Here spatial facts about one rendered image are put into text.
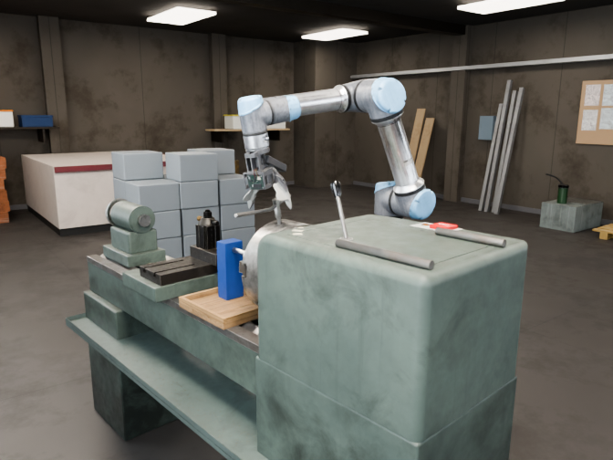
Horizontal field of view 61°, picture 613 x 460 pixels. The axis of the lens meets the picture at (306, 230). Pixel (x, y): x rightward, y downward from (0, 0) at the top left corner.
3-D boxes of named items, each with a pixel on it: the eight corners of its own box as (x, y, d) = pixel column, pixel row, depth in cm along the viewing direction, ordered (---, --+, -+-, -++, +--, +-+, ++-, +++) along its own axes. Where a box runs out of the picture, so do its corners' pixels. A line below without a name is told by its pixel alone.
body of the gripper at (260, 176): (244, 192, 160) (238, 152, 156) (259, 183, 167) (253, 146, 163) (266, 191, 157) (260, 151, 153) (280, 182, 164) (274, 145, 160)
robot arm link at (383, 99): (414, 205, 208) (373, 73, 185) (442, 211, 195) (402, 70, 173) (393, 221, 203) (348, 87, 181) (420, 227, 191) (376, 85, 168)
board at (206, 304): (301, 305, 203) (301, 295, 202) (223, 329, 179) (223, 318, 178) (254, 286, 224) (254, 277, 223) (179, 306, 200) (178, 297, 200)
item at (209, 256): (235, 261, 223) (235, 250, 222) (215, 266, 216) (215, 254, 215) (209, 252, 238) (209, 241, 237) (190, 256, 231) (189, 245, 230)
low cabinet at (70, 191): (143, 199, 988) (140, 150, 968) (200, 220, 797) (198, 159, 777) (26, 210, 872) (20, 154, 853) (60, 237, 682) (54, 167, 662)
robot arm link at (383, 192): (389, 210, 217) (391, 177, 214) (412, 214, 206) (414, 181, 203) (367, 213, 211) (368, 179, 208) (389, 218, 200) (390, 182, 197)
